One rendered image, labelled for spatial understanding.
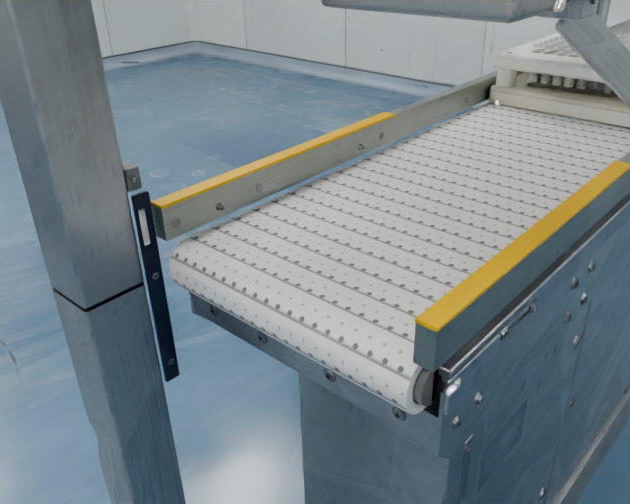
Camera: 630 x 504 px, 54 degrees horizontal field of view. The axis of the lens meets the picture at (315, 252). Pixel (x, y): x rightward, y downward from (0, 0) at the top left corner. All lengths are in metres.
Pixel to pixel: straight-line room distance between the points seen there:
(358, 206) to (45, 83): 0.30
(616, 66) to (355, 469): 0.49
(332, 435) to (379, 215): 0.27
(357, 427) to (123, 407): 0.24
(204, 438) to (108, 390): 1.06
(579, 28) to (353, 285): 0.24
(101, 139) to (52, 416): 1.39
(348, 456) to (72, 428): 1.15
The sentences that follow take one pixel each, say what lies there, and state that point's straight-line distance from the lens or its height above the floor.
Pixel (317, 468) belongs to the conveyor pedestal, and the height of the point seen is 0.57.
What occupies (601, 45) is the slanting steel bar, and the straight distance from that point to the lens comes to 0.49.
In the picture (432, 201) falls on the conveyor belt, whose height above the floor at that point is 0.91.
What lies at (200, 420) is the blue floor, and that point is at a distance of 1.70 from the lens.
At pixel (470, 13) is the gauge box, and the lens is 0.28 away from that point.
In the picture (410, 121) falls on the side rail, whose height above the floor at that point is 0.93.
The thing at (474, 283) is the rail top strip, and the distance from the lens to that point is 0.41.
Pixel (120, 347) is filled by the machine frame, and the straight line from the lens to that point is 0.59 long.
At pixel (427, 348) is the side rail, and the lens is 0.38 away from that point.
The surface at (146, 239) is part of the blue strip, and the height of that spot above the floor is 0.92.
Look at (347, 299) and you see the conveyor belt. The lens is 0.46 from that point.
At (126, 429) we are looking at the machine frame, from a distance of 0.64.
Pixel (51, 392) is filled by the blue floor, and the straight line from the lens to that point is 1.92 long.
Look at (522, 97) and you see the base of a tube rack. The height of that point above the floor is 0.93.
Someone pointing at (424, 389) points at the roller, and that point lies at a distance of 0.41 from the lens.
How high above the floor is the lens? 1.16
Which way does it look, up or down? 29 degrees down
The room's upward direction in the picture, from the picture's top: 2 degrees counter-clockwise
